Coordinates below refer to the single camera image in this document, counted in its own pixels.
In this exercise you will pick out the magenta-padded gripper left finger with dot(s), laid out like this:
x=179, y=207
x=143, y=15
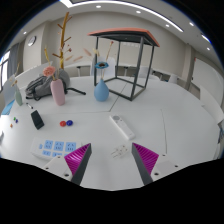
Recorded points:
x=75, y=161

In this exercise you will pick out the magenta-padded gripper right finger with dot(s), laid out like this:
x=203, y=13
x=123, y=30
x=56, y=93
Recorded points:
x=146, y=160

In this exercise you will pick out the blue round magnet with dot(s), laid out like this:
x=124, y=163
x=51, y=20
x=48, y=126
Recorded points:
x=69, y=123

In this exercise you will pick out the red round magnet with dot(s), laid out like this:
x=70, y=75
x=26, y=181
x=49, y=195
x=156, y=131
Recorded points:
x=62, y=123

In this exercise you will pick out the white remote control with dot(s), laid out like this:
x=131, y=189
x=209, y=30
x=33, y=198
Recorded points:
x=122, y=127

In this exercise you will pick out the black rectangular case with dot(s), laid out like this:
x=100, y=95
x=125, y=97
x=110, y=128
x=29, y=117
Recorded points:
x=37, y=120

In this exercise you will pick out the pink vase with flowers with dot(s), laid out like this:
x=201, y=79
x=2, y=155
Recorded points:
x=58, y=92

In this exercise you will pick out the black marker pen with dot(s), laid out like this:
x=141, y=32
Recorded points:
x=29, y=105

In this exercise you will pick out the small orange magnet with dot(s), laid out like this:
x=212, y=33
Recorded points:
x=11, y=125

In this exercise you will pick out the blue vase with flowers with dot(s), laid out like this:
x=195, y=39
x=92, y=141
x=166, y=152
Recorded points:
x=101, y=92

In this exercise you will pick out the small green magnet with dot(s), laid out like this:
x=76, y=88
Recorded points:
x=14, y=117

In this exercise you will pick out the grey backpack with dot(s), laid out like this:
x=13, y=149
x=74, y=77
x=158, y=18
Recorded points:
x=41, y=86

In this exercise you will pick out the green vase with dried flowers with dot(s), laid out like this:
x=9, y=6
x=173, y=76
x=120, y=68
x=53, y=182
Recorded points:
x=18, y=97

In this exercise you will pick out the window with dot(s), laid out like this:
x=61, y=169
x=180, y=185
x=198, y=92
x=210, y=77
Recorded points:
x=3, y=68

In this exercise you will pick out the grey curtain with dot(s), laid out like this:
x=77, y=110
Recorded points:
x=13, y=60

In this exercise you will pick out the wooden coat tree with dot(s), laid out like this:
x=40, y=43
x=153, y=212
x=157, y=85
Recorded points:
x=62, y=43

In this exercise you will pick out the black-framed stand with orange top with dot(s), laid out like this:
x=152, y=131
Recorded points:
x=125, y=34

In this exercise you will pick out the long ceiling light strip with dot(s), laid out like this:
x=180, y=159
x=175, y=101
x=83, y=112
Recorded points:
x=133, y=6

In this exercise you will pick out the round ceiling spotlights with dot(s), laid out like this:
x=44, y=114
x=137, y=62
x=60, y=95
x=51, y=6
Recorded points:
x=98, y=6

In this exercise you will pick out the white wall board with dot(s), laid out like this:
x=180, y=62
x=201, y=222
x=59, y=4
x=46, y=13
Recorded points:
x=208, y=78

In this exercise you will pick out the round wall clock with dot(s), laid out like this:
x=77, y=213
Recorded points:
x=31, y=41

